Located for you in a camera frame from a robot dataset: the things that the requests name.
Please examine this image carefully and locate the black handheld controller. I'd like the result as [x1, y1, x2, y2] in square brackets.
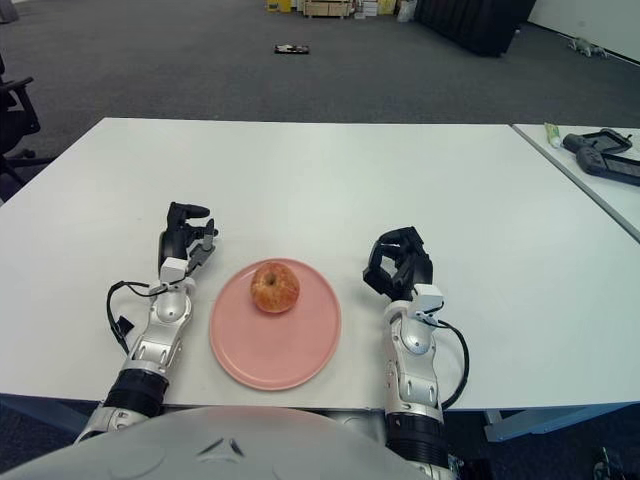
[575, 148, 640, 187]
[562, 128, 634, 156]

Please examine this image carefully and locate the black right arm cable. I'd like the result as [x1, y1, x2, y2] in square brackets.
[424, 314, 471, 409]

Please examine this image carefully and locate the wooden crate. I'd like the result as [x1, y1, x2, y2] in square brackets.
[303, 0, 351, 20]

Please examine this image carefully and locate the pink round plate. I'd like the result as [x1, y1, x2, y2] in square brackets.
[209, 258, 343, 392]

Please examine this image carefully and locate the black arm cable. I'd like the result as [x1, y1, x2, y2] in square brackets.
[424, 314, 471, 409]
[106, 280, 161, 359]

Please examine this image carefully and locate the red yellow apple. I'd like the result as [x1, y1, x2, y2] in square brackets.
[250, 260, 301, 315]

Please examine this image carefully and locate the grey robot torso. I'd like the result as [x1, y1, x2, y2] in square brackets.
[0, 404, 426, 480]

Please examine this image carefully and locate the black partition screen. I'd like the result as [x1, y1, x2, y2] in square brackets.
[414, 0, 537, 59]

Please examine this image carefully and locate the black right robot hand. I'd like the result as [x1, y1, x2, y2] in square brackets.
[362, 225, 434, 302]

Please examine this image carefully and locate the grey robot dog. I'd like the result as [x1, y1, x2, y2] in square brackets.
[568, 37, 609, 60]

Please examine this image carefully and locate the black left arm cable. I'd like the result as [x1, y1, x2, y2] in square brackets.
[106, 280, 161, 359]

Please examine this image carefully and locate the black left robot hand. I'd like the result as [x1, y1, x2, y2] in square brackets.
[158, 201, 221, 279]

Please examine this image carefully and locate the black office chair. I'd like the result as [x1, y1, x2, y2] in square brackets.
[0, 52, 56, 199]

